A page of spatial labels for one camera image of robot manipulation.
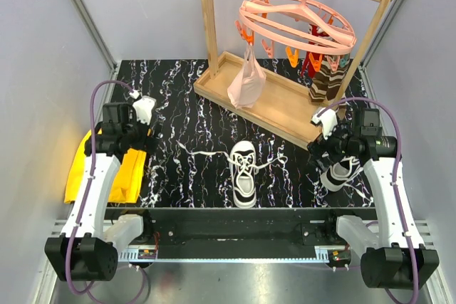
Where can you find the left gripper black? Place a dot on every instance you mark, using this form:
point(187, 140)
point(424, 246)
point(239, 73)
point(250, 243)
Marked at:
point(147, 142)

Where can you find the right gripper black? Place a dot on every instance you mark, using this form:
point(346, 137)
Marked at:
point(319, 146)

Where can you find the black white sneaker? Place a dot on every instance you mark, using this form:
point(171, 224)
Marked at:
point(243, 167)
point(340, 176)

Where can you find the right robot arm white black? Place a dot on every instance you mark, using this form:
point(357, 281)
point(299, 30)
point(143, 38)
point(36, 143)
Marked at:
point(396, 256)

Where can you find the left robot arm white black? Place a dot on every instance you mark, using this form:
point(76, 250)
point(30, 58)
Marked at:
point(85, 250)

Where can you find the yellow cloth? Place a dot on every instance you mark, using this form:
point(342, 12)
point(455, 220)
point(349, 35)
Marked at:
point(127, 183)

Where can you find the brown striped sock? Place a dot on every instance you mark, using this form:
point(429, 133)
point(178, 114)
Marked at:
point(326, 82)

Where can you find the wooden drying rack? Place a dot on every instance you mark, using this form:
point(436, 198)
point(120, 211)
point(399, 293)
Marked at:
point(284, 107)

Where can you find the pink hanging cloth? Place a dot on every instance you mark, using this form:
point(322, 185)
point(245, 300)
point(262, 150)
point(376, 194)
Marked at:
point(247, 86)

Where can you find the pink round clip hanger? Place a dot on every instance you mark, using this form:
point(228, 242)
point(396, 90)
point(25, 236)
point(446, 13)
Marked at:
point(300, 26)

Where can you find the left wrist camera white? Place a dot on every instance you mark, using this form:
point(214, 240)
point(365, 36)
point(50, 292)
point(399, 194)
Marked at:
point(144, 106)

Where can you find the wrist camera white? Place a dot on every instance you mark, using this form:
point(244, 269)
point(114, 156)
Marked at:
point(144, 106)
point(327, 119)

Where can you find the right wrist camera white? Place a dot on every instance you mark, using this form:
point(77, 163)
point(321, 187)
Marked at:
point(327, 119)

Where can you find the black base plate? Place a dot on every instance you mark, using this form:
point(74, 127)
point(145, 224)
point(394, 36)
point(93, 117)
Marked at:
point(179, 225)

